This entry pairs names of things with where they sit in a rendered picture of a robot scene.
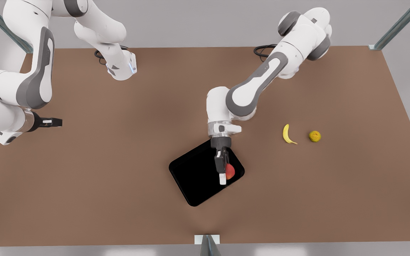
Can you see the red apple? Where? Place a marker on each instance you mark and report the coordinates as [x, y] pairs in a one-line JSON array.
[[230, 171]]

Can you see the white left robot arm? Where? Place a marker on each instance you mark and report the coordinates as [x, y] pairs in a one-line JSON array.
[[255, 83]]

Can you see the yellow banana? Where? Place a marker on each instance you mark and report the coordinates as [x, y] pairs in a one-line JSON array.
[[286, 135]]

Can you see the small yellow round fruit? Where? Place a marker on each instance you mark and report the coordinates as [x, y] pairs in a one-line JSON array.
[[315, 136]]

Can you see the black storage box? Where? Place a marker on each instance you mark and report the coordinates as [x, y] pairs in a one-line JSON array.
[[194, 177]]

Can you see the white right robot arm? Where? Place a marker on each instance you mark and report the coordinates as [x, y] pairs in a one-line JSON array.
[[30, 42]]

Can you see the silver frame post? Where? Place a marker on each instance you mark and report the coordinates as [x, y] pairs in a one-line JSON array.
[[5, 30], [397, 26], [208, 245]]

